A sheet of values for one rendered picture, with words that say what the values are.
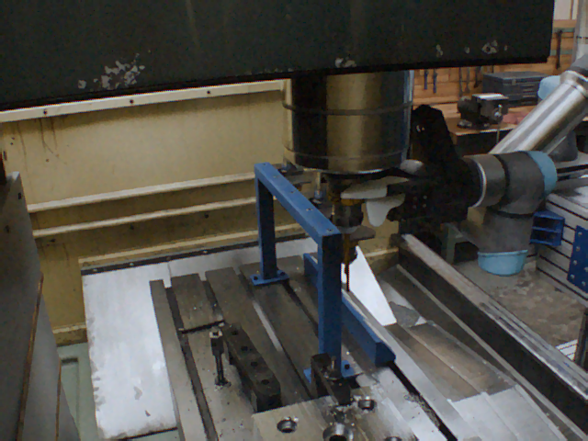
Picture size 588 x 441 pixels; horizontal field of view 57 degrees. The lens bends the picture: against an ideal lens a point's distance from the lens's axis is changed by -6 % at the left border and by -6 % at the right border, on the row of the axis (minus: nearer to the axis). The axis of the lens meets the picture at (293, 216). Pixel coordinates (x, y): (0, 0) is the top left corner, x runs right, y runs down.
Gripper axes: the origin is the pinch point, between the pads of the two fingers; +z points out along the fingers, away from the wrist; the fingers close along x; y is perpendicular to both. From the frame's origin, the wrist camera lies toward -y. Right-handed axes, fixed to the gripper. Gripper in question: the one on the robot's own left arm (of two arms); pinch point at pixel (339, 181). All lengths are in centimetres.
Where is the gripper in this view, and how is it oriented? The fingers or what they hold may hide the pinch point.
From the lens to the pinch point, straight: 71.9
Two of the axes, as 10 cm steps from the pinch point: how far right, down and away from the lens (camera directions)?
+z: -9.3, 1.2, -3.5
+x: -3.7, -3.5, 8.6
